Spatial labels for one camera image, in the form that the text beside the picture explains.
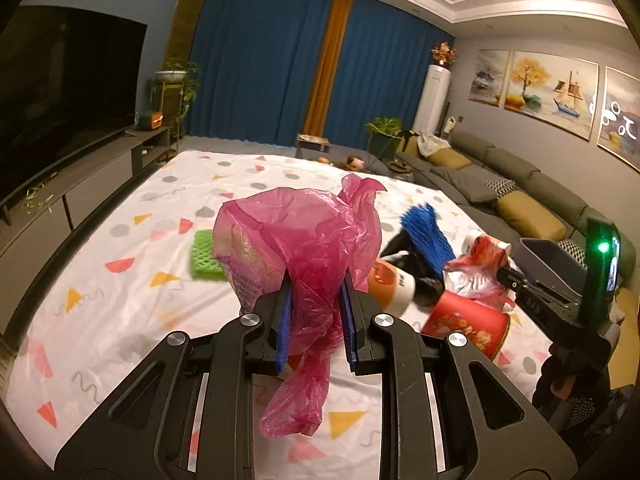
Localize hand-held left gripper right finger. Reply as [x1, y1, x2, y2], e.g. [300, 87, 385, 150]
[337, 272, 582, 480]

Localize black white patterned cushion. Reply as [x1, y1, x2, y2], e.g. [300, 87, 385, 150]
[557, 239, 590, 267]
[482, 177, 517, 199]

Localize grey sofa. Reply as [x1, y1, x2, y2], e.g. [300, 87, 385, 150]
[395, 130, 640, 286]

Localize small printed box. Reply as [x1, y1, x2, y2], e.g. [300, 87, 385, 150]
[295, 135, 331, 156]

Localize pink plastic bag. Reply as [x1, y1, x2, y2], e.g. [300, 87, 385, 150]
[212, 174, 388, 442]

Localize red paper cup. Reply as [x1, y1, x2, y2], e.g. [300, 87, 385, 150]
[421, 290, 512, 361]

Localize green foam net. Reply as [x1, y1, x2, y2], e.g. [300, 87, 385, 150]
[187, 229, 227, 281]

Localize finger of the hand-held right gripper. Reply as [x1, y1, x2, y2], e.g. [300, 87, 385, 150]
[495, 265, 527, 292]

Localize potted plant in dark pot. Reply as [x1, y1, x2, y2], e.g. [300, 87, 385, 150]
[364, 117, 405, 159]

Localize white standing air conditioner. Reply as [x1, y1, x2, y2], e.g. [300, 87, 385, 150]
[411, 65, 452, 136]

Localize small landscape painting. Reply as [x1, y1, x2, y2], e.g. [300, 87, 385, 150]
[467, 49, 511, 106]

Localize printed bed sheet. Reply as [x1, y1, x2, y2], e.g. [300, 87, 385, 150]
[0, 150, 556, 480]

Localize black television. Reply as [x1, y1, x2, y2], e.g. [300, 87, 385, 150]
[0, 5, 149, 211]

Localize red white plastic bag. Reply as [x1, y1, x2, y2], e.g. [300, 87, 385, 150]
[444, 237, 517, 312]

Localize green plant in white bowl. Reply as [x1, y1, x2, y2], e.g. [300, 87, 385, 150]
[150, 61, 202, 131]

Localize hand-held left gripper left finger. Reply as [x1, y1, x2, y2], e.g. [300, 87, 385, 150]
[54, 271, 296, 480]

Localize grey cushion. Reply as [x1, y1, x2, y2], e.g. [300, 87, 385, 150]
[432, 165, 497, 202]

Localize painting with white shapes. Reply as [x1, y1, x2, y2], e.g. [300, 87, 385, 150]
[597, 66, 640, 172]

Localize blue curtain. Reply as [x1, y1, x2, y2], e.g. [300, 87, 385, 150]
[327, 0, 456, 149]
[187, 0, 335, 144]

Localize grey plastic bin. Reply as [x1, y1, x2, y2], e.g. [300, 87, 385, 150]
[519, 237, 590, 307]

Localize black plastic packet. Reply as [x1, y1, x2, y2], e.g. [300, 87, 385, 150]
[382, 232, 447, 311]

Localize metal plant stand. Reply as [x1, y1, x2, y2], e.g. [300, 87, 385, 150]
[159, 82, 185, 153]

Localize wide tree and ship painting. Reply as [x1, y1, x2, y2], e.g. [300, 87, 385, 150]
[502, 51, 600, 141]

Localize large yellow cushion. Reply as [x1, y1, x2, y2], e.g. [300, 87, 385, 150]
[497, 191, 567, 242]

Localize white cloth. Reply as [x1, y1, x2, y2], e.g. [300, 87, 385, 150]
[417, 130, 452, 156]

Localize orange white cup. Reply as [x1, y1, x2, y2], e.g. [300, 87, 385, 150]
[367, 259, 419, 314]

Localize red gold flower ornament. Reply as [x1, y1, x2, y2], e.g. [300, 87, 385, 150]
[431, 41, 457, 67]

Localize blue foam net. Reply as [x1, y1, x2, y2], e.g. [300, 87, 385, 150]
[400, 203, 457, 278]

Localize orange curtain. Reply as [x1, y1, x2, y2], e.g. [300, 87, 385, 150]
[302, 0, 356, 137]

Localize small yellow cushion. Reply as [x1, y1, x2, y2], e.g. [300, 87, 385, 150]
[427, 150, 472, 169]

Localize grey television cabinet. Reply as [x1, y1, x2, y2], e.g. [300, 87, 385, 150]
[0, 127, 172, 263]

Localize person's right forearm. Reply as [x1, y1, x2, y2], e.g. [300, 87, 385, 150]
[531, 337, 622, 441]

